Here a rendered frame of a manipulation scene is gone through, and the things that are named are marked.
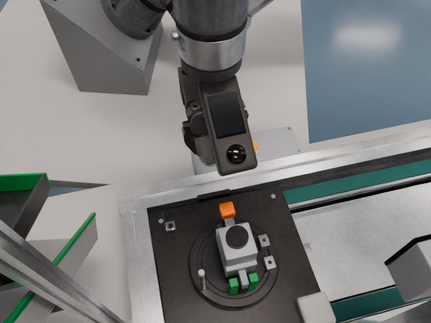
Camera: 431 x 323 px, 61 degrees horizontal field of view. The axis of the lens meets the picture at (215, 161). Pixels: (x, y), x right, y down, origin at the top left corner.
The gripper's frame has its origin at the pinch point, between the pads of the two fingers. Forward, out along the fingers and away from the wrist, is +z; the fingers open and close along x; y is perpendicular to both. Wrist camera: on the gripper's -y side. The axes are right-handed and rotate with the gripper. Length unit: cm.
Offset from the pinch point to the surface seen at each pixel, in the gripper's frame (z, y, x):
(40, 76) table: 21, 49, 35
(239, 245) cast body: -2.8, -14.8, 0.4
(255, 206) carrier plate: 9.7, -4.7, -6.0
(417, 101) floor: 107, 78, -134
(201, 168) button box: 10.7, 5.8, 1.4
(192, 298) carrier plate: 9.7, -17.2, 7.7
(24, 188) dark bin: -12.7, -6.4, 23.2
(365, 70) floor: 107, 107, -117
